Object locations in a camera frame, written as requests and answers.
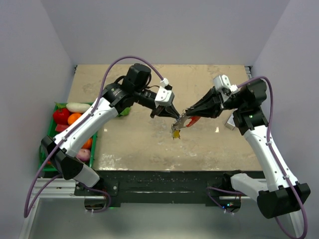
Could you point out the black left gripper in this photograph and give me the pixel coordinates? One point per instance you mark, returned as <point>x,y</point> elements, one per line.
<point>167,111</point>

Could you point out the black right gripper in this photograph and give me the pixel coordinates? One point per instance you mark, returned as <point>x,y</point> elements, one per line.
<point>211,105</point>

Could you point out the key bunch with red carabiner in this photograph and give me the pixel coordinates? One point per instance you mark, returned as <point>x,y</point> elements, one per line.
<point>183,121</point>

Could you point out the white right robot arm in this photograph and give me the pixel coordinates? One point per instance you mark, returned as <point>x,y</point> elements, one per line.
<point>282,193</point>

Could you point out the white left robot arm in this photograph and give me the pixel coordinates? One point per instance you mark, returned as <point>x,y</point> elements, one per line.
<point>115,98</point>

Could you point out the green lettuce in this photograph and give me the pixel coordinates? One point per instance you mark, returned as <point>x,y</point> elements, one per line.
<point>125,112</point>

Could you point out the orange toy pumpkin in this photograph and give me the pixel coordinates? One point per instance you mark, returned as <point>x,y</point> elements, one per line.
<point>88,144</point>

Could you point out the white toy radish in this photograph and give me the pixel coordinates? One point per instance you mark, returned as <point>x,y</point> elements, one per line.
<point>77,107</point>

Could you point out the pink toy onion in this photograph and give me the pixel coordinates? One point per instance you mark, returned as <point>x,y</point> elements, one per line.
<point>84,155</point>

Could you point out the orange toy orange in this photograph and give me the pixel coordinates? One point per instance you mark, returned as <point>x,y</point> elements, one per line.
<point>73,118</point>

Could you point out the red toy tomato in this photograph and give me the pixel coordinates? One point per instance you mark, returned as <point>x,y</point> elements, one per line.
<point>61,115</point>

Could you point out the red box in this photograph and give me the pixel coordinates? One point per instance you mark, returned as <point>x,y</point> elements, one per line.
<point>61,127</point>

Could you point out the green plastic basket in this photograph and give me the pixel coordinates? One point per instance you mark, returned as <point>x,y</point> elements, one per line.
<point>52,133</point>

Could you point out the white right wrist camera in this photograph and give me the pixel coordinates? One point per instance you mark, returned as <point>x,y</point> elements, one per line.
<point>222,85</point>

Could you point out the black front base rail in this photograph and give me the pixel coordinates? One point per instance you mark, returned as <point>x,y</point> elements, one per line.
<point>165,187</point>

